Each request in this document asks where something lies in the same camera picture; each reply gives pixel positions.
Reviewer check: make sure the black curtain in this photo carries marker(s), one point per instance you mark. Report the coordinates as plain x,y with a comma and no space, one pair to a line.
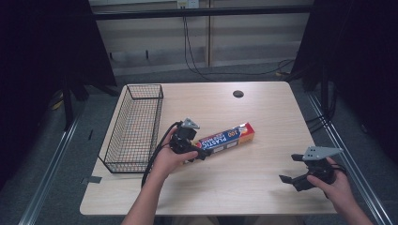
47,47
356,62

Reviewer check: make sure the black stand leg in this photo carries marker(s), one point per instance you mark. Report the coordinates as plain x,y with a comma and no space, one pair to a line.
68,109

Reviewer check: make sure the grey tape strip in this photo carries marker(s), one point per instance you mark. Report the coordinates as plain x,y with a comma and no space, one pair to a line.
92,180

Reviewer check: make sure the person's left hand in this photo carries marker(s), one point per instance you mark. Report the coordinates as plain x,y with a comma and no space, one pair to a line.
165,161

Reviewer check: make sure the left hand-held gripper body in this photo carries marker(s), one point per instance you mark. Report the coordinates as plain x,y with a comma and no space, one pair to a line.
184,137

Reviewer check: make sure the white wall power outlet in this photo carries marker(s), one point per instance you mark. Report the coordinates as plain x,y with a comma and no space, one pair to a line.
187,3

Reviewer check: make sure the person's right hand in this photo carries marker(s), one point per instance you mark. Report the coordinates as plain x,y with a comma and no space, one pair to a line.
339,190

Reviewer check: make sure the metal floor rail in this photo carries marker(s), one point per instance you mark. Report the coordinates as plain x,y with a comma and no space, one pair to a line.
347,156
47,178

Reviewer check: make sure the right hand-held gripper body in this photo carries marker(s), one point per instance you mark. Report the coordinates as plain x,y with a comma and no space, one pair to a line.
320,170

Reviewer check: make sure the black horizontal bar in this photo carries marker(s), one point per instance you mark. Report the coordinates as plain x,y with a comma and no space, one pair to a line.
203,12

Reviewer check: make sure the yellow floor object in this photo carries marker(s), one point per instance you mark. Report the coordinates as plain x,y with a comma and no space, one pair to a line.
57,103

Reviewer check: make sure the blue plastic wrap box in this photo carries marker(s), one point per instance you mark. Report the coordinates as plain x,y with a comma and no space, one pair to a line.
228,139

